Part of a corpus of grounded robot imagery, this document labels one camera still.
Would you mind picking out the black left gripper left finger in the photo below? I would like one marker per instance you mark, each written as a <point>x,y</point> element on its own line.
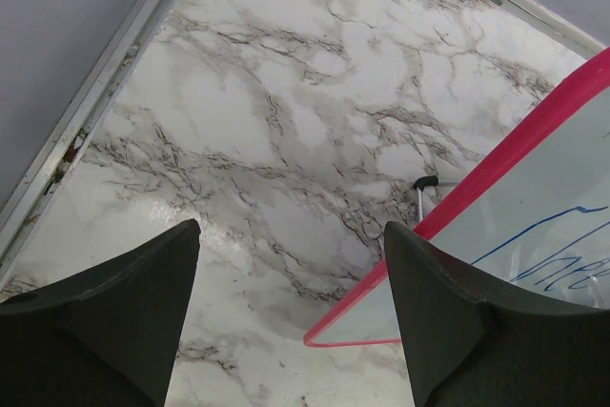
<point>107,336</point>

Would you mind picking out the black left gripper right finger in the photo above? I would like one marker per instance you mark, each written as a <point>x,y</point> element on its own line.
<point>471,339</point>

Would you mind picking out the pink framed whiteboard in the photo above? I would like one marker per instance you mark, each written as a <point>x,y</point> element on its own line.
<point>535,211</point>

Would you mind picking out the aluminium table edge frame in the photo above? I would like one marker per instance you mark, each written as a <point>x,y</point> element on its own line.
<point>58,57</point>

